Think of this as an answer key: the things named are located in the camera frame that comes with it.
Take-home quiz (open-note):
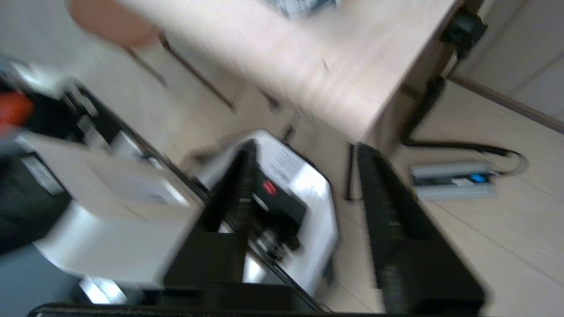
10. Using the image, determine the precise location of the brown wooden baseboard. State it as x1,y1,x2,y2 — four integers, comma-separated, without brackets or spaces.
449,73,564,135

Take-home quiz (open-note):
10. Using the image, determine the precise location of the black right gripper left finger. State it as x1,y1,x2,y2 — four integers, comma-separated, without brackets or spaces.
164,140,259,288

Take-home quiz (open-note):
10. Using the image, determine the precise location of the white black robot base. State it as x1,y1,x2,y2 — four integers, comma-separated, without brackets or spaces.
0,57,341,305

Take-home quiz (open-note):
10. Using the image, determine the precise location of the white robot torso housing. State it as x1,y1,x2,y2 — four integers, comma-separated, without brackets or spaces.
13,132,205,289

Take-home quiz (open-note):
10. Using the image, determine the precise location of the brown pink chair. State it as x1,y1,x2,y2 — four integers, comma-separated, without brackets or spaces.
68,0,238,111

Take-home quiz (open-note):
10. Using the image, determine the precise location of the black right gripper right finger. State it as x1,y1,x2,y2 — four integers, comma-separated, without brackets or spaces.
357,143,486,315

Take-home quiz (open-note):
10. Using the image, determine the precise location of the white leaf-print pouch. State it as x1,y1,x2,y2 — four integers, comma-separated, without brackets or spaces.
269,0,340,18

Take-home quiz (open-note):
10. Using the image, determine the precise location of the silver power adapter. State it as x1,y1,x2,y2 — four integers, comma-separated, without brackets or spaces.
409,161,497,201

